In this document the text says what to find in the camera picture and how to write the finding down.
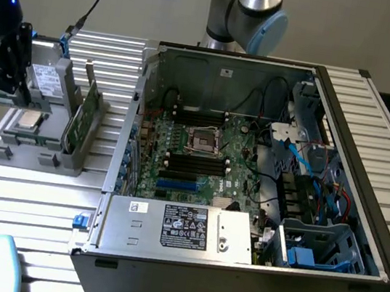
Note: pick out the silver chipset heatsink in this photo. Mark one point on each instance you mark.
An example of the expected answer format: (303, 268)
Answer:
(223, 204)

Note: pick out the silver hard disk with label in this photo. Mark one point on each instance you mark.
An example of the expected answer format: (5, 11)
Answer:
(45, 79)

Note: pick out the grey disk bay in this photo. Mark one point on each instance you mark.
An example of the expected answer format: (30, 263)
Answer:
(334, 247)

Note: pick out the silver power supply unit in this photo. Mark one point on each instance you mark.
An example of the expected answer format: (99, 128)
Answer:
(153, 228)

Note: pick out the silver CPU chip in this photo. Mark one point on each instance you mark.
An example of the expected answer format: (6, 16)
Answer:
(30, 120)

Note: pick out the black RAM slot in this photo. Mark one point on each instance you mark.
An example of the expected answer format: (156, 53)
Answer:
(195, 166)
(196, 162)
(197, 157)
(202, 111)
(200, 119)
(195, 171)
(201, 115)

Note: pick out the grey parts rack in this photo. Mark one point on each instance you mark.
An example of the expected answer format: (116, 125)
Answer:
(50, 154)

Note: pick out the green graphics card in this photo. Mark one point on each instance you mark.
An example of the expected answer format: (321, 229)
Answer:
(85, 115)

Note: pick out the round coin battery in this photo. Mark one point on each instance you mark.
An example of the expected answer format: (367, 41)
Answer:
(244, 127)

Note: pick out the black open PC case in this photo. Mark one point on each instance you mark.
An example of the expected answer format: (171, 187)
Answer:
(217, 289)

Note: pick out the silver drive cage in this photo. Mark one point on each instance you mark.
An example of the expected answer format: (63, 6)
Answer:
(303, 133)

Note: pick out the blue expansion slot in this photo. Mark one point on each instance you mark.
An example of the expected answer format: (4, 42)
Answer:
(176, 185)

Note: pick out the CPU socket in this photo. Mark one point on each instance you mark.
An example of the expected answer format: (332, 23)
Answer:
(202, 140)

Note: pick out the black expansion slot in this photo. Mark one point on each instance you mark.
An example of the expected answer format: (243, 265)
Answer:
(177, 176)

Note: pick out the green motherboard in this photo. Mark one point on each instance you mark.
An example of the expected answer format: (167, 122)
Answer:
(237, 181)

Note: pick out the blue case latch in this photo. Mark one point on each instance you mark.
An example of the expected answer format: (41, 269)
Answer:
(82, 220)

